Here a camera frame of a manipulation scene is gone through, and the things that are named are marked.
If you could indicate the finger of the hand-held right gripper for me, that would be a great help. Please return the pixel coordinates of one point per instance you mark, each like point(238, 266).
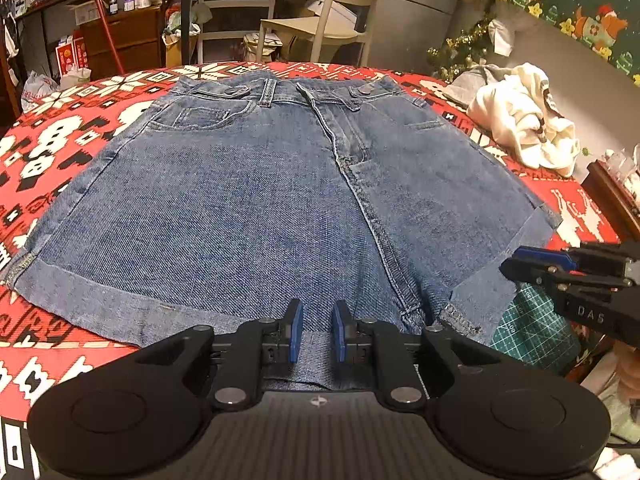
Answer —
point(530, 272)
point(547, 258)

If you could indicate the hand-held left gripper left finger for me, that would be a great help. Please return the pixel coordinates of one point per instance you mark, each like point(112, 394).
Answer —
point(296, 332)

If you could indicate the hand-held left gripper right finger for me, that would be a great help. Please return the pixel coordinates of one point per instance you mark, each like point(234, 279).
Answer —
point(341, 334)

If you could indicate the blue denim shorts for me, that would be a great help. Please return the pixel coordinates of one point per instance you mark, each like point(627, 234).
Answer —
point(250, 210)

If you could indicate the green cutting mat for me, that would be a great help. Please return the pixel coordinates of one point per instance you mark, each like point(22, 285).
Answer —
point(535, 330)

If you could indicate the dark wooden nightstand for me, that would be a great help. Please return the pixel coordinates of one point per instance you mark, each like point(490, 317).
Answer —
point(615, 200)

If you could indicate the white knit sweater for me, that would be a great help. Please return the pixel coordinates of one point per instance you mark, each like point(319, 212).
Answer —
point(520, 120)

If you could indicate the grey cloth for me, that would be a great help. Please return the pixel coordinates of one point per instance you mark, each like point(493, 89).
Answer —
point(475, 85)

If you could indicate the tinsel decorated small tree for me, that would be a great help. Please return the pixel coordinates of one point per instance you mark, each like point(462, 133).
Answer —
point(460, 50)

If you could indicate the grey refrigerator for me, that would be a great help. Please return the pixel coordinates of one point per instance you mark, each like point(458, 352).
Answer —
point(415, 15)

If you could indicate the red patterned blanket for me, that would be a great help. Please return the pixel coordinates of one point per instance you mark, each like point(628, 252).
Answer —
point(50, 160)

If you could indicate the cream plastic chair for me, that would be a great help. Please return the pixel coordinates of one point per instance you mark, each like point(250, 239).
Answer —
point(340, 15)

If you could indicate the white drawer unit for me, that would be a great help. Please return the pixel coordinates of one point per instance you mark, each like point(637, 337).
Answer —
point(235, 10)

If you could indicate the brown wooden dresser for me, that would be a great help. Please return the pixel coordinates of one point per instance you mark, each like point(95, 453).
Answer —
point(130, 45)

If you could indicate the white plastic bag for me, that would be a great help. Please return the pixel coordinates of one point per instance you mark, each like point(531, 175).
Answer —
point(75, 79)

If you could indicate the printed plastic bag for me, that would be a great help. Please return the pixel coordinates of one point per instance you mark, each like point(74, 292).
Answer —
point(37, 90)

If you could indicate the red printed box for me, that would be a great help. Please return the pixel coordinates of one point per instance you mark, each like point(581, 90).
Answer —
point(70, 55)

